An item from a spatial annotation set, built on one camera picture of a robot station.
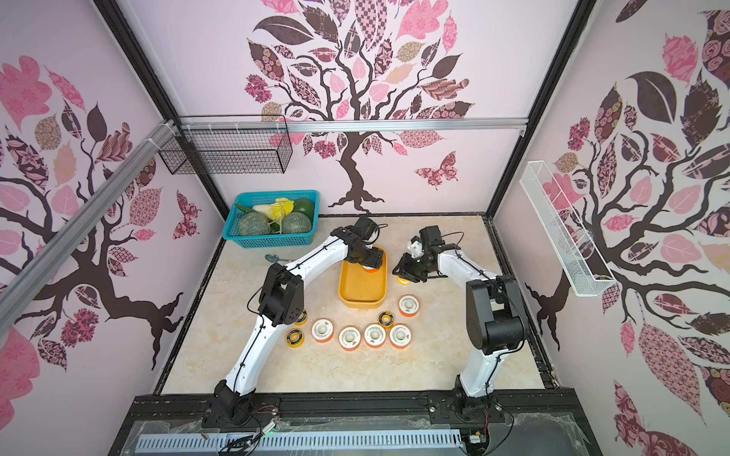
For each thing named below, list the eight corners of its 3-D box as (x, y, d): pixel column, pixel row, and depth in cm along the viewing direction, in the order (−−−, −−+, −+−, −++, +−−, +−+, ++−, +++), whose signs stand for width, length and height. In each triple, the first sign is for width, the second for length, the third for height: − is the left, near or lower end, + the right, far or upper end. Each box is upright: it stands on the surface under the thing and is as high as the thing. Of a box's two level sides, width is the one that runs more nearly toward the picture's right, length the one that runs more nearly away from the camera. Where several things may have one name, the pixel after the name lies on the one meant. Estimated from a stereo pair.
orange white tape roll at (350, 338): (338, 351, 86) (337, 348, 84) (340, 328, 91) (339, 325, 89) (361, 351, 86) (361, 348, 84) (361, 328, 91) (361, 325, 89)
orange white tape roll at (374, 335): (363, 348, 87) (363, 345, 85) (364, 326, 91) (363, 322, 89) (386, 348, 87) (386, 345, 85) (385, 325, 91) (385, 322, 89)
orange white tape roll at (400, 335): (390, 348, 87) (390, 345, 85) (389, 326, 91) (389, 323, 89) (411, 348, 86) (412, 345, 85) (409, 326, 91) (410, 323, 89)
